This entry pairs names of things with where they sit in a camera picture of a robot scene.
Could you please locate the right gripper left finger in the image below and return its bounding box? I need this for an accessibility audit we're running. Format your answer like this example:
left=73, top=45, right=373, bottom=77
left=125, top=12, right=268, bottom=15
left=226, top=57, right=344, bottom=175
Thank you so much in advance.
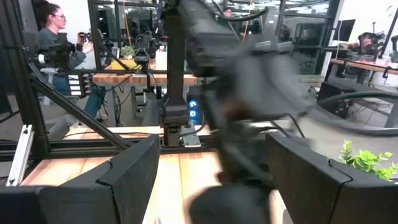
left=39, top=134, right=162, bottom=224

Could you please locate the black equipment box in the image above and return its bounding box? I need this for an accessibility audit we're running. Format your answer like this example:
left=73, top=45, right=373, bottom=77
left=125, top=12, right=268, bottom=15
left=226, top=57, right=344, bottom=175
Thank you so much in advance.
left=317, top=81, right=354, bottom=119

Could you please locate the silver aluminium extrusion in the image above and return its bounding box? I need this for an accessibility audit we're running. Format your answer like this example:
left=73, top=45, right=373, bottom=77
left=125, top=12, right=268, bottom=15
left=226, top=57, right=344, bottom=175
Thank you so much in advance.
left=5, top=124, right=34, bottom=187

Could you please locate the white jug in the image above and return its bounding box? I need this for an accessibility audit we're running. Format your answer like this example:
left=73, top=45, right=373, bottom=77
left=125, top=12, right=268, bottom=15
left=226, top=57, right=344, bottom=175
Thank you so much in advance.
left=154, top=45, right=169, bottom=71

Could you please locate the wooden background table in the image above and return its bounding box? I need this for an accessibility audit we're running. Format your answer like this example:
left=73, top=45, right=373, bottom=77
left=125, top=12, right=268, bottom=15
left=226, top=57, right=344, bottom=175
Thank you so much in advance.
left=92, top=58, right=200, bottom=87

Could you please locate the wooden background desk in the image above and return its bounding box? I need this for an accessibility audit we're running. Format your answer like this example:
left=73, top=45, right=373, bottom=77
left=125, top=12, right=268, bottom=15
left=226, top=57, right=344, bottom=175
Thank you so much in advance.
left=329, top=58, right=398, bottom=76

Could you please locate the black computer monitor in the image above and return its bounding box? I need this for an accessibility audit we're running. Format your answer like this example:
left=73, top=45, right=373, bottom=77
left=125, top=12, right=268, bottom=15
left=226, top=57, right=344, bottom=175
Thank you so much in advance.
left=333, top=18, right=356, bottom=43

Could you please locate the green potted plant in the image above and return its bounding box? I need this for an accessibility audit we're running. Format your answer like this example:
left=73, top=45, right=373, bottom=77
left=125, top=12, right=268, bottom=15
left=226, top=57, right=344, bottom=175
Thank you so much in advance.
left=328, top=139, right=398, bottom=184

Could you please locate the person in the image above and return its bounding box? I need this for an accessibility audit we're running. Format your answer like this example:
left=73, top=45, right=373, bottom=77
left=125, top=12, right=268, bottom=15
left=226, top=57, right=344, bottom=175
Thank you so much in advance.
left=222, top=7, right=236, bottom=29
left=32, top=0, right=108, bottom=121

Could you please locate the thick black camera cable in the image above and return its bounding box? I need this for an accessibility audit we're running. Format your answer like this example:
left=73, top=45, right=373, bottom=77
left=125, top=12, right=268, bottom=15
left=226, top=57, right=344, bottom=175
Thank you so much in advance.
left=292, top=90, right=398, bottom=137

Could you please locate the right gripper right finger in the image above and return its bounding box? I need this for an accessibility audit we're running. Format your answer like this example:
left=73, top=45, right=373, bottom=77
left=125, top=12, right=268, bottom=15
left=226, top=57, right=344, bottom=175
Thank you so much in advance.
left=265, top=133, right=398, bottom=224

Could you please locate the computer tower with blue lights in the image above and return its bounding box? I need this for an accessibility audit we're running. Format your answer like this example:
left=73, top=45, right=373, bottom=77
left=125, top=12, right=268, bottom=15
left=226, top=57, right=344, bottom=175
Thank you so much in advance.
left=186, top=86, right=203, bottom=127

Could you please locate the yellow object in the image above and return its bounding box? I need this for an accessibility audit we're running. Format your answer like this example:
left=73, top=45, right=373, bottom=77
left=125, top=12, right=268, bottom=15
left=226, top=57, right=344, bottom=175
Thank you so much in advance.
left=109, top=58, right=142, bottom=71

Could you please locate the small background potted plant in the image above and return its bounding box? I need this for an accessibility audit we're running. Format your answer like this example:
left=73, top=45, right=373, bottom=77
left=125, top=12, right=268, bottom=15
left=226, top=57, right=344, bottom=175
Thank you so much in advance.
left=119, top=45, right=136, bottom=60

